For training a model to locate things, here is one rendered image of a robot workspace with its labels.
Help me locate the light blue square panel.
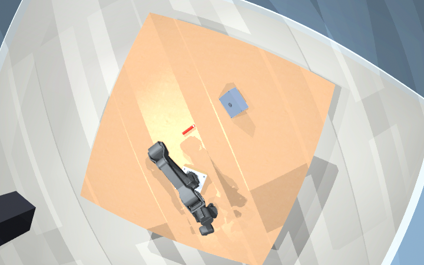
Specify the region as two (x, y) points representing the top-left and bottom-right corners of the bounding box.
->
(219, 87), (249, 118)

